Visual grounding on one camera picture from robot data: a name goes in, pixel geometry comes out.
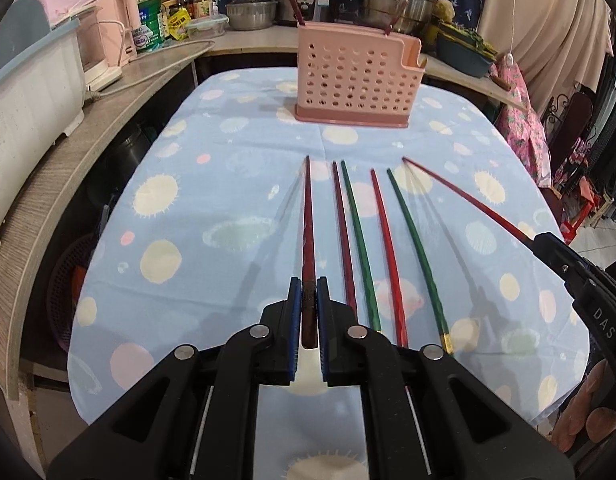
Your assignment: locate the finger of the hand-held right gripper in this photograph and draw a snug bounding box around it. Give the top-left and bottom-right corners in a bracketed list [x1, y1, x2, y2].
[532, 231, 604, 302]

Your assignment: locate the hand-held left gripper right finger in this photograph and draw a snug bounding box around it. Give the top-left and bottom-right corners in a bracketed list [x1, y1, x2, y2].
[316, 278, 577, 480]

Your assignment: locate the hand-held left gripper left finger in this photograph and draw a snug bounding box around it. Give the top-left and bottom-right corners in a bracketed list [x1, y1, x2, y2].
[47, 276, 303, 480]

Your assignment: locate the green chopstick with gold band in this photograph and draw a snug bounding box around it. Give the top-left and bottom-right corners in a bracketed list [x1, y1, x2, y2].
[386, 168, 456, 357]
[340, 159, 383, 333]

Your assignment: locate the bright red chopstick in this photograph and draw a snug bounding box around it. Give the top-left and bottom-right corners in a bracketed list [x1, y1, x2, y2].
[401, 156, 538, 243]
[369, 168, 410, 350]

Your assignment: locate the pink perforated utensil basket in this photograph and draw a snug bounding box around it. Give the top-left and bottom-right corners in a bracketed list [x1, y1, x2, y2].
[293, 22, 425, 128]

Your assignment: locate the dark maroon chopstick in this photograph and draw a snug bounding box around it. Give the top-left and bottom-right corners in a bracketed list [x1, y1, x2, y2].
[385, 0, 409, 37]

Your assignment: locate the person's right hand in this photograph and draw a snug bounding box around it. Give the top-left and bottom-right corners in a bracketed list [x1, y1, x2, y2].
[550, 357, 616, 453]

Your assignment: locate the blue planet print tablecloth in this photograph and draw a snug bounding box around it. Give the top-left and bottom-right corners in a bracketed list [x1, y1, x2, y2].
[67, 67, 591, 480]

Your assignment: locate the dark metal chair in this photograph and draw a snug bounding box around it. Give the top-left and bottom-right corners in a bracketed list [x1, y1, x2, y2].
[548, 92, 596, 161]

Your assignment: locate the pink floral cloth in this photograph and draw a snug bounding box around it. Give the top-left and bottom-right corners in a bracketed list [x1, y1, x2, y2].
[490, 55, 556, 188]

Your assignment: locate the blue plastic basin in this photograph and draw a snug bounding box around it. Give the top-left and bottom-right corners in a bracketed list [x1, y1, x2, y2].
[435, 22, 498, 78]

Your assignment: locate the beige curtain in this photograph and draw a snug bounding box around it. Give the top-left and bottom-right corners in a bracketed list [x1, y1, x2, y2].
[475, 0, 616, 116]

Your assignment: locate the grey wood counter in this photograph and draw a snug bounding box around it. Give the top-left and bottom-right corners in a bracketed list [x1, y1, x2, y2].
[0, 37, 213, 401]

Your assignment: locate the light counter board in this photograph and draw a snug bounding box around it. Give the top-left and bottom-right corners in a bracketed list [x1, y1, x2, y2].
[203, 25, 531, 111]

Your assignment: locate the glass food container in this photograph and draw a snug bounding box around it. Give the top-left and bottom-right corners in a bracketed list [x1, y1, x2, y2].
[184, 14, 229, 38]

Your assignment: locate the steel pot with glass lid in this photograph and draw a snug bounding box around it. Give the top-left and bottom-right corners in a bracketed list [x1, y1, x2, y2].
[225, 0, 279, 31]

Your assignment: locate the yellow packet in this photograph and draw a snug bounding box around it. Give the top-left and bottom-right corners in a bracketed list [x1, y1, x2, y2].
[165, 10, 193, 41]

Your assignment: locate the white dish drainer tub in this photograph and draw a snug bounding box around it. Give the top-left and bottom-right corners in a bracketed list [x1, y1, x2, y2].
[0, 15, 86, 256]

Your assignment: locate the pink electric kettle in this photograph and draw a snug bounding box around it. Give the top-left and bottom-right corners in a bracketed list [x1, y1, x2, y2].
[100, 0, 141, 68]

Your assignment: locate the grey-blue drainer lid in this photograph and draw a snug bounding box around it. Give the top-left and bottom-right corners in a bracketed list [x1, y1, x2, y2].
[0, 0, 54, 81]

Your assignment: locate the white power cord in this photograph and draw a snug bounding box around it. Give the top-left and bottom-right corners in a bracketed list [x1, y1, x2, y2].
[85, 37, 216, 103]

